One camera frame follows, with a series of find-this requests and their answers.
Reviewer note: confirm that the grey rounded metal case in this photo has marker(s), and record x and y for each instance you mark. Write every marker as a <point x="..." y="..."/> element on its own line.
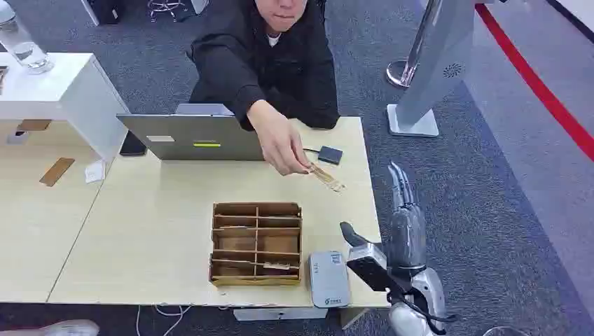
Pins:
<point x="329" y="280"/>

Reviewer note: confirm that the brown wooden card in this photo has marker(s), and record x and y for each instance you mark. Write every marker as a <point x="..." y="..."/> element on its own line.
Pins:
<point x="56" y="172"/>

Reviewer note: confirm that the clear water bottle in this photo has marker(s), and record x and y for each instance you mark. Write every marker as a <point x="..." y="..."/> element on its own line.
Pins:
<point x="25" y="48"/>

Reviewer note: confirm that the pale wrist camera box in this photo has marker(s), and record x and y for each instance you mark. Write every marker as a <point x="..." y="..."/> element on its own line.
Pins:
<point x="366" y="262"/>

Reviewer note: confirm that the small grey round object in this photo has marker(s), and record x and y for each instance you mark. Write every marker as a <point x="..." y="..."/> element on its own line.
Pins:
<point x="17" y="137"/>

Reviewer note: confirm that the black phone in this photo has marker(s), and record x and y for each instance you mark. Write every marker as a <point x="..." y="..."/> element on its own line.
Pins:
<point x="132" y="146"/>

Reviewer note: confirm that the tan card in box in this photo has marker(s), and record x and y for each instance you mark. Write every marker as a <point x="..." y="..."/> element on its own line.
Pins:
<point x="277" y="266"/>

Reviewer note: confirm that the grey laptop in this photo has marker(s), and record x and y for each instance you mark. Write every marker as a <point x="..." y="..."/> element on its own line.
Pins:
<point x="195" y="134"/>

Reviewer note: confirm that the chrome stanchion post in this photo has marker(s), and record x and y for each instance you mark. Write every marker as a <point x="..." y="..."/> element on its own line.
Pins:
<point x="403" y="69"/>

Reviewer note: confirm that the person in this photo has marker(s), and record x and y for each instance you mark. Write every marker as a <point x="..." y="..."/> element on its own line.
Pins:
<point x="241" y="60"/>

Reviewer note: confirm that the brown card under shelf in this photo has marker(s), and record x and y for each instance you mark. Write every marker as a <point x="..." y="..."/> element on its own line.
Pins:
<point x="34" y="125"/>

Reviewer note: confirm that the silver kiosk stand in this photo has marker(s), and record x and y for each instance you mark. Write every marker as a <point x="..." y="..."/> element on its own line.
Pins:
<point x="436" y="69"/>

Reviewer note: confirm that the small dark adapter box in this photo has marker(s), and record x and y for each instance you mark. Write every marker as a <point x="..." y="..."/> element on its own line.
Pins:
<point x="330" y="155"/>

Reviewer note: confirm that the patterned item on shelf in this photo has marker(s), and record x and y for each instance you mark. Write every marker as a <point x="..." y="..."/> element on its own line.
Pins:
<point x="2" y="79"/>

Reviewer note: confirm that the wooden divided card box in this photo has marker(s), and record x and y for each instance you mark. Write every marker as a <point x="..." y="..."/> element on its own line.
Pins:
<point x="256" y="280"/>

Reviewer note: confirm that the dark cabinet with white frame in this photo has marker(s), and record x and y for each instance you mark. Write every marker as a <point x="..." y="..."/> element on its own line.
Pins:
<point x="106" y="9"/>

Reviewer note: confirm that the white paper slip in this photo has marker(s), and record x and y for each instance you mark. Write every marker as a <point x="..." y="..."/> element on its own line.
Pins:
<point x="95" y="171"/>

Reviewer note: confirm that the chrome chair base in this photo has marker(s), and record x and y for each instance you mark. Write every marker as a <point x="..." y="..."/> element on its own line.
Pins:
<point x="164" y="7"/>

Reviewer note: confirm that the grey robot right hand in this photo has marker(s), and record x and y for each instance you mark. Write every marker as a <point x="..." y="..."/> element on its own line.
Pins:
<point x="407" y="232"/>

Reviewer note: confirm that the white shoe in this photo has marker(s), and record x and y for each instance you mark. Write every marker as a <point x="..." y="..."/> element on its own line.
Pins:
<point x="74" y="328"/>

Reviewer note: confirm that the person's hand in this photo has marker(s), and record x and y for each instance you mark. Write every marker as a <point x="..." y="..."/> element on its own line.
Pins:
<point x="278" y="139"/>

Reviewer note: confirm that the white desk bracket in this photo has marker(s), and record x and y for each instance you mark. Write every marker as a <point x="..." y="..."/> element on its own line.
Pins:
<point x="278" y="314"/>

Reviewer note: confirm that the white shelf unit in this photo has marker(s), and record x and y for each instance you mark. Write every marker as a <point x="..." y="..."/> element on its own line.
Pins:
<point x="60" y="88"/>

